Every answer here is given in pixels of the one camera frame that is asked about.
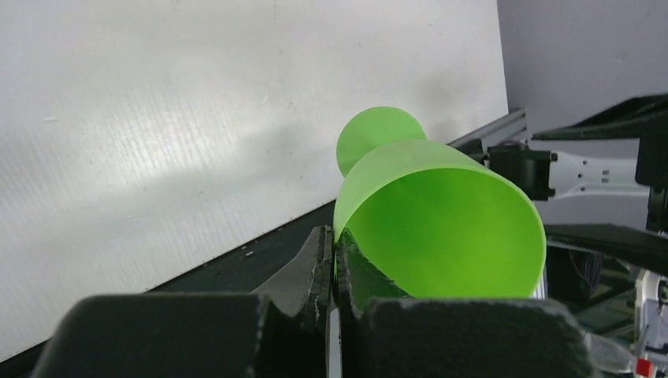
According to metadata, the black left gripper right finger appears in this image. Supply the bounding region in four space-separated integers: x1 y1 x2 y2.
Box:
336 231 598 377

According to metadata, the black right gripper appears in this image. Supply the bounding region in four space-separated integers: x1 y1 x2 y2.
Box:
532 94 667 272

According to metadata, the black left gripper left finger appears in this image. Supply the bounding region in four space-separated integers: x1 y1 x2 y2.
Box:
33 226 332 377

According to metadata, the green plastic wine glass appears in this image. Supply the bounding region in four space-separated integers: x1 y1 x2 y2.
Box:
333 106 547 298

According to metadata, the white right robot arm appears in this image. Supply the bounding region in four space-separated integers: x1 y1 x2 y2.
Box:
451 94 667 276

